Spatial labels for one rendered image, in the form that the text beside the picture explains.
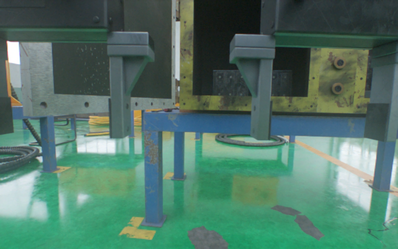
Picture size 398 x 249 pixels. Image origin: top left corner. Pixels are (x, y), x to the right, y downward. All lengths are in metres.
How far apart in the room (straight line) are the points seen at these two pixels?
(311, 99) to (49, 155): 2.21
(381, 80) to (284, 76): 0.99
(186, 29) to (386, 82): 0.90
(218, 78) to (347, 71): 0.62
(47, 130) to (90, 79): 1.82
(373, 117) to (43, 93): 0.51
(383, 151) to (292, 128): 1.21
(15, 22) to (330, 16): 0.28
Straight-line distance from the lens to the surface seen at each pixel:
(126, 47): 0.21
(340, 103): 1.13
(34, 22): 0.25
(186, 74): 1.02
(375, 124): 0.29
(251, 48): 0.21
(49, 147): 2.37
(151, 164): 1.14
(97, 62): 0.57
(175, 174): 1.86
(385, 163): 2.21
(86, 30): 0.23
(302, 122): 1.10
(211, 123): 1.03
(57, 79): 0.49
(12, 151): 3.42
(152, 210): 1.25
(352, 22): 0.25
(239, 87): 1.20
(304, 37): 0.23
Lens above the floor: 0.69
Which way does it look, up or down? 6 degrees down
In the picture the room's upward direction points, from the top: 1 degrees clockwise
